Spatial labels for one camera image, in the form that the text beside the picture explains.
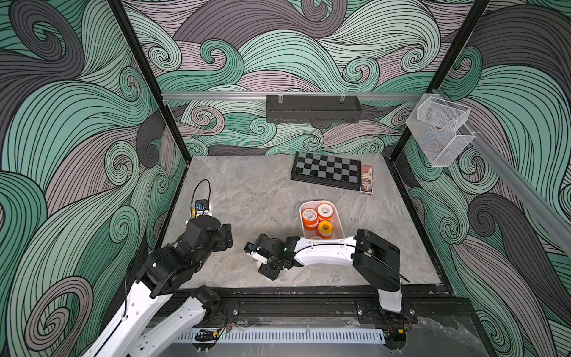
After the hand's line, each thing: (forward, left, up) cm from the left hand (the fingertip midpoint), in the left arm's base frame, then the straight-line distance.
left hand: (220, 226), depth 67 cm
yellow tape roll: (+9, -37, -21) cm, 44 cm away
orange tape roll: (+18, -38, -21) cm, 47 cm away
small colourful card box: (+34, -61, -23) cm, 74 cm away
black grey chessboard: (+44, -36, -21) cm, 60 cm away
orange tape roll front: (+14, -31, -19) cm, 39 cm away
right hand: (-3, -14, -24) cm, 28 cm away
